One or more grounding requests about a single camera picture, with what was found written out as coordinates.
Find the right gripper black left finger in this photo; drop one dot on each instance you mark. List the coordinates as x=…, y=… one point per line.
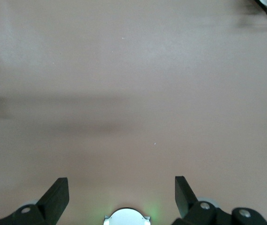
x=54, y=204

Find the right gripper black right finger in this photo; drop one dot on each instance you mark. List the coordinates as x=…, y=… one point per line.
x=187, y=206

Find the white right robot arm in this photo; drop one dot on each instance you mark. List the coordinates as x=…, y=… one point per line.
x=126, y=218

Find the brown table cover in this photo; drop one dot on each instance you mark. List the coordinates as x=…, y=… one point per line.
x=133, y=93

